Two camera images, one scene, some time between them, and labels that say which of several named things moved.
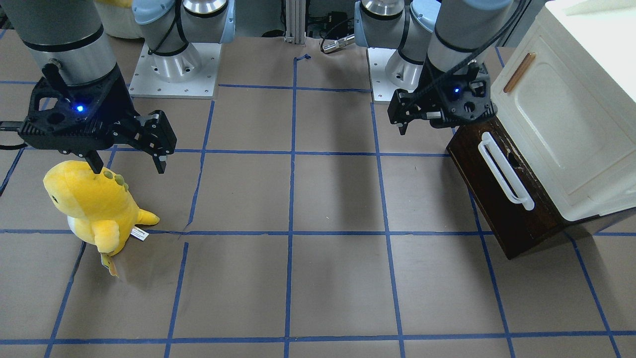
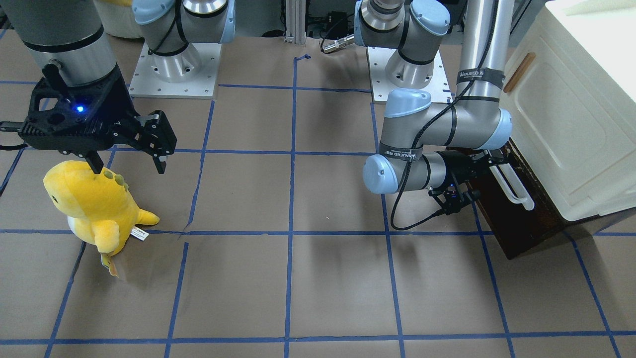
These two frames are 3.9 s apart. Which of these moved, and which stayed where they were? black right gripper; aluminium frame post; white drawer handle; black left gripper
Moved: black left gripper
Stayed: white drawer handle; black right gripper; aluminium frame post
